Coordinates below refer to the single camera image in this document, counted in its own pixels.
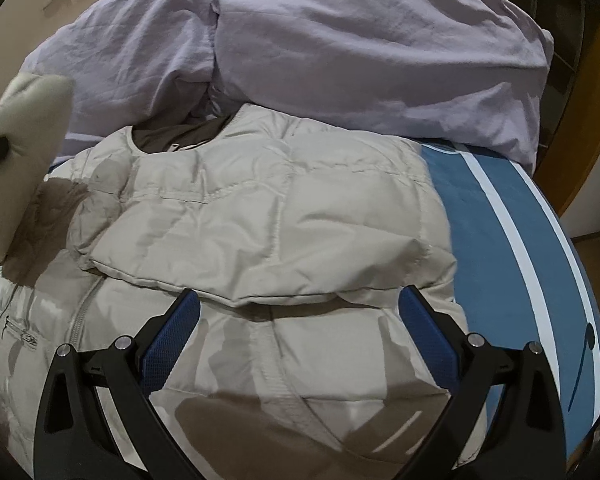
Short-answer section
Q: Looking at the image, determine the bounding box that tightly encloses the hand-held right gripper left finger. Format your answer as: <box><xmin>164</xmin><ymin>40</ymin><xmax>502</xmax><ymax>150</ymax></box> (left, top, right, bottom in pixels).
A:
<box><xmin>34</xmin><ymin>287</ymin><xmax>201</xmax><ymax>480</ymax></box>

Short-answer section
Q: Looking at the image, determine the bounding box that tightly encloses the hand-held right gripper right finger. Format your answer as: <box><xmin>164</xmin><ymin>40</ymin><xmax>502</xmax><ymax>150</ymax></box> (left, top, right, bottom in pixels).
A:
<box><xmin>398</xmin><ymin>284</ymin><xmax>567</xmax><ymax>480</ymax></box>

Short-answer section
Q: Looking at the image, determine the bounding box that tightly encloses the blue white striped bed sheet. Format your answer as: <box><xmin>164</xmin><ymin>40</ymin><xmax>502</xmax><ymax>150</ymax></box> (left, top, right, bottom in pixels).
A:
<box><xmin>0</xmin><ymin>132</ymin><xmax>600</xmax><ymax>463</ymax></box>

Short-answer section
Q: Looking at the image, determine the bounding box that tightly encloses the wide lavender pillow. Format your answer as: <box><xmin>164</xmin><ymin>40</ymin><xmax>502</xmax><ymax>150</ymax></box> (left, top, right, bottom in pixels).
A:
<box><xmin>20</xmin><ymin>0</ymin><xmax>219</xmax><ymax>142</ymax></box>

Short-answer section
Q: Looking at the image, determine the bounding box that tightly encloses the orange wooden door frame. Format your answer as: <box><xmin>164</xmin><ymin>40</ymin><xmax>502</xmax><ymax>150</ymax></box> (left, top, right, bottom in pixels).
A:
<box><xmin>482</xmin><ymin>0</ymin><xmax>600</xmax><ymax>222</ymax></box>

